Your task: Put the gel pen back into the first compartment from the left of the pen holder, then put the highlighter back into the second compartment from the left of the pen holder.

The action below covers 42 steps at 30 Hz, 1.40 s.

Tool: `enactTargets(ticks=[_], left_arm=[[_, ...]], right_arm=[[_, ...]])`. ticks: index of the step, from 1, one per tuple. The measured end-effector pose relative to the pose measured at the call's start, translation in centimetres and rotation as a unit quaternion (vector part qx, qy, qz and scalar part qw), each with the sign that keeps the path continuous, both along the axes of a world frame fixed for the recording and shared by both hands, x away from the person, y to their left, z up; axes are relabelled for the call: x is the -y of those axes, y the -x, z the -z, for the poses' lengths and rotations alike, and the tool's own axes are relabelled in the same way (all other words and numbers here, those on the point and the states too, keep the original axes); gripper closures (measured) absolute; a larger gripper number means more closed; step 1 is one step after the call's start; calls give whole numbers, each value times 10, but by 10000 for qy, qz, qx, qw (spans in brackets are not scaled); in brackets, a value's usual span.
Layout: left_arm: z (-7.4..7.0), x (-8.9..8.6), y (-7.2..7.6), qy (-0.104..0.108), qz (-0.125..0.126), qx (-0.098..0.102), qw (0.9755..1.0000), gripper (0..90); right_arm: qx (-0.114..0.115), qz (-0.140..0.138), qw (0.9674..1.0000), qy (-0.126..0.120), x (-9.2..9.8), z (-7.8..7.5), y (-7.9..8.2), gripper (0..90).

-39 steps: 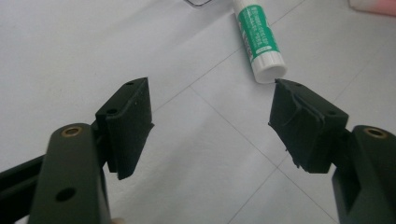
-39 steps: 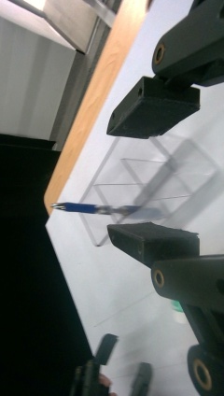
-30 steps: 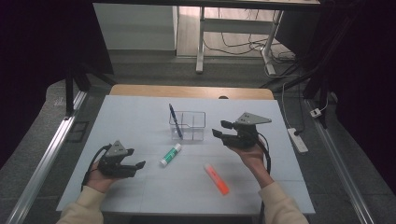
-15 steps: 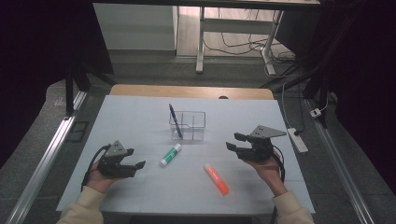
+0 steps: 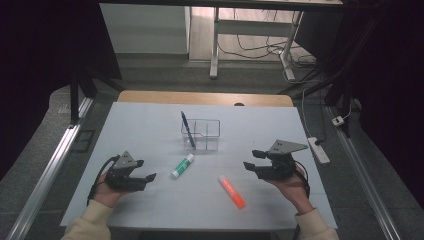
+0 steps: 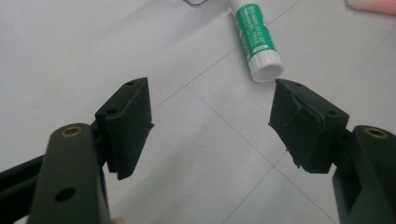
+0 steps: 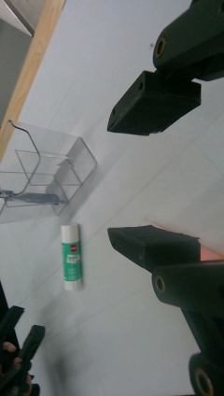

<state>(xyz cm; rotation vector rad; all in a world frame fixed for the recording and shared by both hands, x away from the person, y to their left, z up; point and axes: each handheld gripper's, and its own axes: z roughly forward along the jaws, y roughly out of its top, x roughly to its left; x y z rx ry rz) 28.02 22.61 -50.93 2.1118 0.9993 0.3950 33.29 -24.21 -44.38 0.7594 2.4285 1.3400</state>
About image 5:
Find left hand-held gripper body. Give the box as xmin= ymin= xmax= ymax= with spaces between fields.
xmin=104 ymin=150 xmax=148 ymax=193

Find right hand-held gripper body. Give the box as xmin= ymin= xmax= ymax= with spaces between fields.
xmin=254 ymin=139 xmax=310 ymax=182

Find orange highlighter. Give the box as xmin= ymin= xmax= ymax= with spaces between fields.
xmin=217 ymin=175 xmax=247 ymax=211

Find green and white glue stick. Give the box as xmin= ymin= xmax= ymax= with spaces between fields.
xmin=170 ymin=153 xmax=196 ymax=180

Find clear plastic pen holder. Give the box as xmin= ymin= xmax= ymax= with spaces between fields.
xmin=180 ymin=118 xmax=222 ymax=152

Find blue pen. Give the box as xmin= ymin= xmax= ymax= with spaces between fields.
xmin=180 ymin=110 xmax=197 ymax=150

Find person's left hand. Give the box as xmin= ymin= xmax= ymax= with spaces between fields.
xmin=92 ymin=170 xmax=130 ymax=209

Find person's right hand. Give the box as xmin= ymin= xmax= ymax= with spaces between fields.
xmin=265 ymin=164 xmax=315 ymax=216

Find white table sheet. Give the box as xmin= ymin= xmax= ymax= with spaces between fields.
xmin=59 ymin=101 xmax=339 ymax=232

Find white power strip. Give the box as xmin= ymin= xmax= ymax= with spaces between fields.
xmin=306 ymin=136 xmax=331 ymax=165

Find black metal stand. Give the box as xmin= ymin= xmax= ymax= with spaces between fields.
xmin=67 ymin=64 xmax=127 ymax=128

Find right hand-held gripper black cable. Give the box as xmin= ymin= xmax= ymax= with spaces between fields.
xmin=292 ymin=159 xmax=312 ymax=240

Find aluminium rail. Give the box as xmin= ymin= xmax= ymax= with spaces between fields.
xmin=327 ymin=105 xmax=403 ymax=240
xmin=5 ymin=96 xmax=95 ymax=240

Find black floor cables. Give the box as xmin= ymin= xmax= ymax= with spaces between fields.
xmin=217 ymin=9 xmax=318 ymax=69

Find white desk frame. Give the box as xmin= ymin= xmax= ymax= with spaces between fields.
xmin=208 ymin=6 xmax=305 ymax=82

